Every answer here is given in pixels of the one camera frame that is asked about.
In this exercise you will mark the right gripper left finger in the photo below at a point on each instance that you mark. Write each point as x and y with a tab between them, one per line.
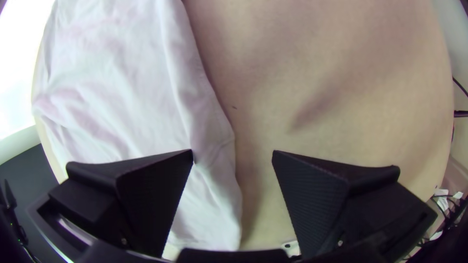
146	197

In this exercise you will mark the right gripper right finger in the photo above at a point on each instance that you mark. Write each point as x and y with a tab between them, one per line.
321	204

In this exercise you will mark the grey t-shirt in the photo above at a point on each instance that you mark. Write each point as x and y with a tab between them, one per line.
128	91

